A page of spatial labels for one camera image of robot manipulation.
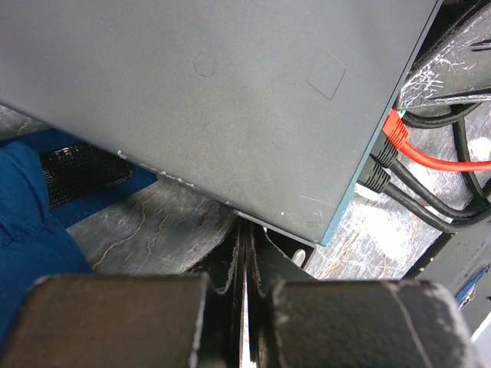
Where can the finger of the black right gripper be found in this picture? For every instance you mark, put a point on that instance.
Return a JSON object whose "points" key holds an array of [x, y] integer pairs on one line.
{"points": [[455, 70]]}

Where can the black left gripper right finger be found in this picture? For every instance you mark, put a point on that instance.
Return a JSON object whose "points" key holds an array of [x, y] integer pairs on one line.
{"points": [[296, 320]]}

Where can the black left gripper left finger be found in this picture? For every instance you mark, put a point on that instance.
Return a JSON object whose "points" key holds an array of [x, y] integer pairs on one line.
{"points": [[191, 319]]}

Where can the dark grey network switch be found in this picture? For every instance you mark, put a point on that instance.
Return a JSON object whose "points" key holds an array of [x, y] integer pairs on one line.
{"points": [[270, 107]]}

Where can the blue and black jacket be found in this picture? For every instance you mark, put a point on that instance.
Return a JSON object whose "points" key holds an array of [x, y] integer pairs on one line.
{"points": [[49, 182]]}

